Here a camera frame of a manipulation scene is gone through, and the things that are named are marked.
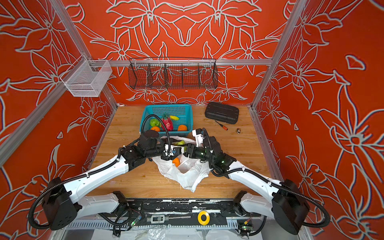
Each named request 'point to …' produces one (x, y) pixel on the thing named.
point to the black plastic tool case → (222, 112)
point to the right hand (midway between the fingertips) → (177, 149)
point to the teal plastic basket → (183, 111)
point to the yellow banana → (174, 117)
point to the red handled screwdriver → (224, 127)
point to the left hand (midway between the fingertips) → (179, 141)
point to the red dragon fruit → (168, 123)
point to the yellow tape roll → (200, 221)
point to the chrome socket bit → (238, 130)
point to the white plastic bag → (191, 171)
